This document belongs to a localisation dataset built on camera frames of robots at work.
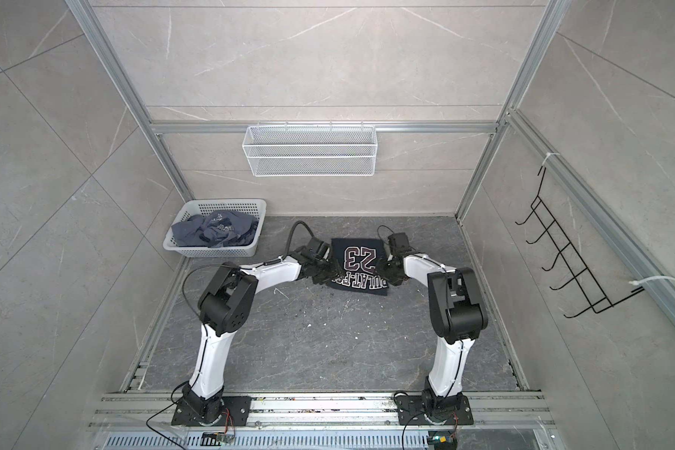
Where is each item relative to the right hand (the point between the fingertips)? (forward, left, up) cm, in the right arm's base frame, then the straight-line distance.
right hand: (379, 270), depth 101 cm
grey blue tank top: (+17, +63, +6) cm, 66 cm away
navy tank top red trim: (+4, +8, +3) cm, 9 cm away
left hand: (0, +13, +2) cm, 13 cm away
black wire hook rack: (-23, -43, +29) cm, 57 cm away
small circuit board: (-49, +47, -2) cm, 68 cm away
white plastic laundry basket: (+29, +50, +6) cm, 58 cm away
